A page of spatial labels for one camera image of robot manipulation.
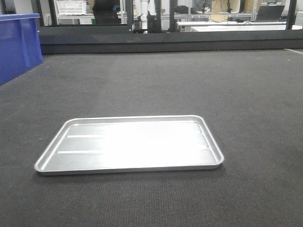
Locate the black conveyor rail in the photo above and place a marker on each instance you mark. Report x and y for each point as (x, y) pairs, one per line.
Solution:
(117, 39)

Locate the blue plastic crate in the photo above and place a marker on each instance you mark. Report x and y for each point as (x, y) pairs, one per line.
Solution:
(20, 49)

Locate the white table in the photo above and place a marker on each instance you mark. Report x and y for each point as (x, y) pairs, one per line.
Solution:
(230, 26)

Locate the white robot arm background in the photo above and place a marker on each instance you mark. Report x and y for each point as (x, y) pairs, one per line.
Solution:
(146, 13)

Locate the white basket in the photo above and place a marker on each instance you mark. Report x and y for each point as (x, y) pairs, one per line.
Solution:
(71, 7)

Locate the silver metal tray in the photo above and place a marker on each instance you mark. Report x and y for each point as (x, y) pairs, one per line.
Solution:
(130, 144)

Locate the dark laptop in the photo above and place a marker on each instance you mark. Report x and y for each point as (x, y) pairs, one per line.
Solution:
(269, 13)

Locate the black office chair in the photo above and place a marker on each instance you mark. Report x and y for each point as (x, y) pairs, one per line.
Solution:
(104, 13)

